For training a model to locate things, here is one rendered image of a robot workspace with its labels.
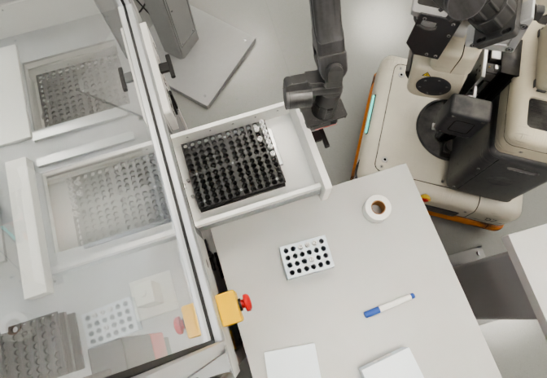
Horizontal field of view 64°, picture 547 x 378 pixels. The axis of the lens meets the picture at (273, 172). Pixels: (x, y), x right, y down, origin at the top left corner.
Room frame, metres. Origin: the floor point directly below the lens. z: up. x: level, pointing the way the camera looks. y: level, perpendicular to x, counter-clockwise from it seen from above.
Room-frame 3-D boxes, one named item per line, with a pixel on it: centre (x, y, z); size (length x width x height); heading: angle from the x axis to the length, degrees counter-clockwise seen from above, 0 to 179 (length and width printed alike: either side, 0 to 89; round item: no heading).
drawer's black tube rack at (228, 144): (0.37, 0.10, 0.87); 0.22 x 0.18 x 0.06; 108
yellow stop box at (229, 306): (0.02, 0.10, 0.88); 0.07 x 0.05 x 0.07; 18
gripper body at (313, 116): (0.47, -0.12, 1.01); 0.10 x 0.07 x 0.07; 108
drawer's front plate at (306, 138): (0.43, -0.09, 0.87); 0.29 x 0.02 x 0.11; 18
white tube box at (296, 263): (0.15, -0.09, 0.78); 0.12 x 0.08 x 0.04; 105
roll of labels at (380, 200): (0.28, -0.28, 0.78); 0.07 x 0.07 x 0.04
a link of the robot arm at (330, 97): (0.47, -0.12, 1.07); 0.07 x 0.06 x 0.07; 98
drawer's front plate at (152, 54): (0.63, 0.31, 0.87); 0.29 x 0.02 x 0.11; 18
